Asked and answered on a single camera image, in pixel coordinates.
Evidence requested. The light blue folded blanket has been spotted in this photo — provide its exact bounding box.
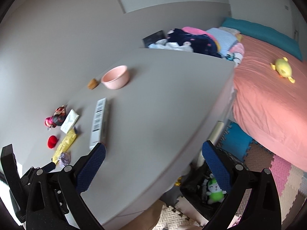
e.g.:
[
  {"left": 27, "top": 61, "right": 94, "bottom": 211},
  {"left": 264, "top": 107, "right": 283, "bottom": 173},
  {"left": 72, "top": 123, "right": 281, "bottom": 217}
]
[{"left": 207, "top": 28, "right": 238, "bottom": 57}]

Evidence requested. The brown plush bear piece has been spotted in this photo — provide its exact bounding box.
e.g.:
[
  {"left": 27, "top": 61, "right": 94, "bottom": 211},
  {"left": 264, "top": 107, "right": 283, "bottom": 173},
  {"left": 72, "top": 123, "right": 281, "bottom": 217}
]
[{"left": 87, "top": 78, "right": 99, "bottom": 90}]

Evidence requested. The lined paper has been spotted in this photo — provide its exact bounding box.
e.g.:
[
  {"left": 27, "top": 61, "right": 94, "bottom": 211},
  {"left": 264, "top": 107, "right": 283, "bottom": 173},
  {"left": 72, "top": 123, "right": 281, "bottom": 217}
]
[{"left": 60, "top": 109, "right": 79, "bottom": 134}]

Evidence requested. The yellow plush duck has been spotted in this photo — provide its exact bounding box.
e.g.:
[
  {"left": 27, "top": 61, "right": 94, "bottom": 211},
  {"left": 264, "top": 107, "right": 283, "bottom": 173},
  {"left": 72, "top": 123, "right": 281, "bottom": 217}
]
[{"left": 270, "top": 57, "right": 295, "bottom": 84}]

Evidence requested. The navy patterned clothing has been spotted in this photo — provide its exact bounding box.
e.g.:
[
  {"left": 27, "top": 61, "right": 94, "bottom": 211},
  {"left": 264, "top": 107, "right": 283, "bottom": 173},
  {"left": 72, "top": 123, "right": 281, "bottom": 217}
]
[{"left": 167, "top": 29, "right": 222, "bottom": 58}]

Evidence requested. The black red doll figure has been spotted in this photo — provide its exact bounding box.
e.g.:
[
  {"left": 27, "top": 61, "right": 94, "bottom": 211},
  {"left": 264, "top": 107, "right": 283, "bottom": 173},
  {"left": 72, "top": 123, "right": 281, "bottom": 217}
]
[{"left": 52, "top": 105, "right": 67, "bottom": 126}]

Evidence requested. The white barcode box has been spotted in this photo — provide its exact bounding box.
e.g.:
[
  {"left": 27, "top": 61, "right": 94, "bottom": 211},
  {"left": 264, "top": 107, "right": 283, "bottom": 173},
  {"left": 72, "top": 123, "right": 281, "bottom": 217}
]
[{"left": 89, "top": 98, "right": 109, "bottom": 150}]

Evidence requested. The white green plush bunny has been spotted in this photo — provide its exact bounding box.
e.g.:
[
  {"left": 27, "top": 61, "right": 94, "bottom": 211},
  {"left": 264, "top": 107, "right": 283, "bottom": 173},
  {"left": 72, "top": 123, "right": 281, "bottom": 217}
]
[{"left": 206, "top": 178, "right": 227, "bottom": 204}]

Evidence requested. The colourful foam floor mat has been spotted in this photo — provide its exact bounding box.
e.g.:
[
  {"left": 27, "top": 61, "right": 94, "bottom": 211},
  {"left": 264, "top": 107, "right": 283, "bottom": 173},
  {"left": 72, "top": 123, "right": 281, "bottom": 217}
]
[{"left": 161, "top": 122, "right": 306, "bottom": 229}]

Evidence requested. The pink bed sheet mattress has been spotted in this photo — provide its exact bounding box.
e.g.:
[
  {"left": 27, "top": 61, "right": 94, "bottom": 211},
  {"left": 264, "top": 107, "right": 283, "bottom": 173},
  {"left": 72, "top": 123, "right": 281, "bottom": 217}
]
[{"left": 233, "top": 35, "right": 306, "bottom": 171}]

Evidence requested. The pink plastic bowl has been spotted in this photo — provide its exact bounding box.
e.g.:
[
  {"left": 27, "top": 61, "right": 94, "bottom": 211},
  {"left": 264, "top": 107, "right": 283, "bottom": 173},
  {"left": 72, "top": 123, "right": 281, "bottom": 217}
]
[{"left": 100, "top": 65, "right": 130, "bottom": 90}]

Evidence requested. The black picture frame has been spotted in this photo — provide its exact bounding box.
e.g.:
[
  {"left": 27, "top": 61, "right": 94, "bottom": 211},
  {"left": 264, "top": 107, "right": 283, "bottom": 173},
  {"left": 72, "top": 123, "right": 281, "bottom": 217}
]
[{"left": 143, "top": 30, "right": 165, "bottom": 48}]

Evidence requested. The yellow snack wrapper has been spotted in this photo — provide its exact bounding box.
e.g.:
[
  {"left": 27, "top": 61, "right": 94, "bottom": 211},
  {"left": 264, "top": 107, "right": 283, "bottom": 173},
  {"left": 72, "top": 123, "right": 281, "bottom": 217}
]
[{"left": 51, "top": 128, "right": 78, "bottom": 165}]

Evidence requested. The teal pillow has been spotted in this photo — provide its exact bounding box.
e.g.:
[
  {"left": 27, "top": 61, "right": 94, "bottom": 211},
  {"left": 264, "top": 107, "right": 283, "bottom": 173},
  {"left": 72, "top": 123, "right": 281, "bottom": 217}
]
[{"left": 221, "top": 18, "right": 303, "bottom": 61}]

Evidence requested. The red plush heart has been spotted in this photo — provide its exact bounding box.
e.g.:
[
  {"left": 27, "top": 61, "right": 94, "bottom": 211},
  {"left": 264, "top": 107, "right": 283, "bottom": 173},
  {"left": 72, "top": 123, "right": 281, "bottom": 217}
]
[{"left": 47, "top": 135, "right": 58, "bottom": 149}]

